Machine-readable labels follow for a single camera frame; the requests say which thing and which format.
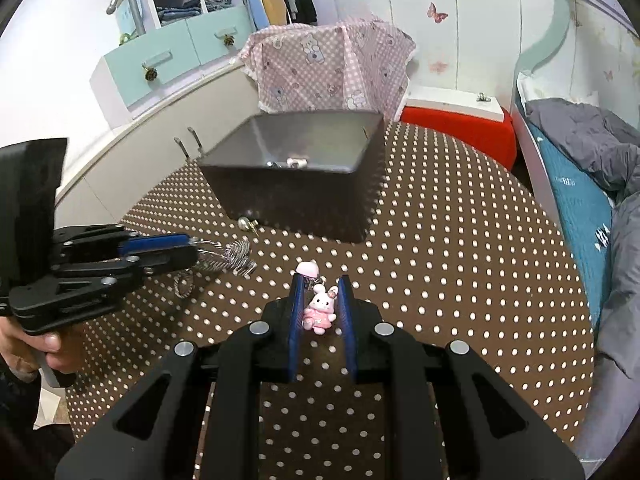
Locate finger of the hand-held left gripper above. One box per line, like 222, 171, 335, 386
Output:
50, 224, 192, 267
10, 248, 200, 337

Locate teal bed sheet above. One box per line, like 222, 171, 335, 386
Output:
527, 122, 614, 332

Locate pink checkered bear cloth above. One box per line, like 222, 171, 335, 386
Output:
239, 16, 417, 122

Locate folded blue jeans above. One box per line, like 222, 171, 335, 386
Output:
156, 0, 203, 26

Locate teal bunk bed frame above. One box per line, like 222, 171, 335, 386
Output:
512, 0, 640, 311

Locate red storage box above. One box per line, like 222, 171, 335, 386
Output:
400, 105, 519, 171

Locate dark rectangular box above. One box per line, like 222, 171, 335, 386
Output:
198, 111, 386, 244

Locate person's left hand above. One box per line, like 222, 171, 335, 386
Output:
0, 319, 85, 390

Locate white board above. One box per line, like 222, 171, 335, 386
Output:
405, 85, 506, 122

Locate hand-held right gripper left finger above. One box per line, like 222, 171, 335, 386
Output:
55, 274, 308, 480

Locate grey duvet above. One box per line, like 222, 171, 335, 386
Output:
525, 97, 640, 467

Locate white low cabinet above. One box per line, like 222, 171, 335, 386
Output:
54, 62, 267, 231

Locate small silver coil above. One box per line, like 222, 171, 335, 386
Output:
174, 271, 195, 302

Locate pink bunny keychain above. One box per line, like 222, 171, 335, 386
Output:
294, 260, 339, 336

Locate person's left forearm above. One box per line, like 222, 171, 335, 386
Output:
0, 365, 76, 480

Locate brown polka dot tablecloth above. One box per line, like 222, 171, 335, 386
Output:
65, 120, 594, 480

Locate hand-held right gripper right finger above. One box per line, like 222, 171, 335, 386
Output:
336, 274, 587, 480

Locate teal drawer unit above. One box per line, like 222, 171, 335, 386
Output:
90, 5, 254, 121

